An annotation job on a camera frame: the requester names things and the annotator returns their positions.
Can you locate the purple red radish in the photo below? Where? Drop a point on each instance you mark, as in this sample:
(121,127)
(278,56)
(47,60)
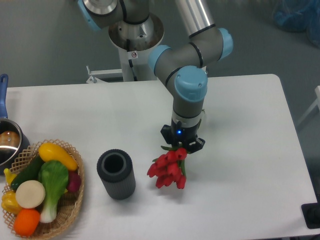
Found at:
(74,182)

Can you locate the blue plastic bag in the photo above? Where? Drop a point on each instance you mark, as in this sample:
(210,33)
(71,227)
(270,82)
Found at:
(299,16)

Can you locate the small yellow banana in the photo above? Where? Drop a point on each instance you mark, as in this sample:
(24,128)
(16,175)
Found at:
(9,176)

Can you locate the woven wicker basket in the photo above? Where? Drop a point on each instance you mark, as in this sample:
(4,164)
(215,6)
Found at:
(68,206)

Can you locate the red tulip bouquet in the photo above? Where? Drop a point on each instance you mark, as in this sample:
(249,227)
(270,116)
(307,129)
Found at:
(169,168)

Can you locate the white metal base frame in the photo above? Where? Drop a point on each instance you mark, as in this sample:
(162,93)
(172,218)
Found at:
(104,76)

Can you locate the blue handled saucepan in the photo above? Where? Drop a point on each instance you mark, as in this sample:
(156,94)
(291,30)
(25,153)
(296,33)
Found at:
(12,139)

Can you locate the dark green cucumber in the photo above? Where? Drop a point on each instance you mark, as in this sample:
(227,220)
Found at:
(30,172)

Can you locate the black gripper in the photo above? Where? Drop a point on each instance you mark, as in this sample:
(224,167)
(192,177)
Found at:
(175,133)

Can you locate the orange fruit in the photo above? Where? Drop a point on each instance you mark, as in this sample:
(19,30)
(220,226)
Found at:
(26,222)

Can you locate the green bok choy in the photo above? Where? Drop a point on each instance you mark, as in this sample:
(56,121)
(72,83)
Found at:
(54,177)

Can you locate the dark grey ribbed vase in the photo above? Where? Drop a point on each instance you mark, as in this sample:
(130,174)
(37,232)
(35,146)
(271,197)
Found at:
(115,169)

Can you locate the yellow bell pepper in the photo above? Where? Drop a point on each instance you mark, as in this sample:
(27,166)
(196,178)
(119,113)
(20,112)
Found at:
(9,202)

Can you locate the black device at edge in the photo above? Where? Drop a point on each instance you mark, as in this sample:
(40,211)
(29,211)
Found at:
(311,214)

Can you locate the yellow squash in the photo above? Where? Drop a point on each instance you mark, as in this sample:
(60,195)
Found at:
(52,152)

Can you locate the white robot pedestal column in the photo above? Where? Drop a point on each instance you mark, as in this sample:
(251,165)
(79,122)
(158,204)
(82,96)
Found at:
(135,42)

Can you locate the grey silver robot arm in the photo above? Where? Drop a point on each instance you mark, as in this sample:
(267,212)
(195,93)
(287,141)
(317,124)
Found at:
(181,71)

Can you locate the white furniture frame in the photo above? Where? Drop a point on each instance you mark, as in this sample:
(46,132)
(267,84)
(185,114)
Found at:
(310,112)

